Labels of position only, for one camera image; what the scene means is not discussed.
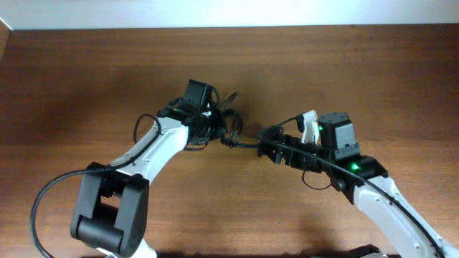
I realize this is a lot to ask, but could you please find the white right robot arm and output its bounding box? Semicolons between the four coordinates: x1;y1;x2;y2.
257;110;458;257

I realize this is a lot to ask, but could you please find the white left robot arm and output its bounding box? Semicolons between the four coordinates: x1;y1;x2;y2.
70;80;224;257

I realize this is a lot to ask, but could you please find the black usb cable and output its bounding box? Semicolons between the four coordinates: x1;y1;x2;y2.
211;87;262;149

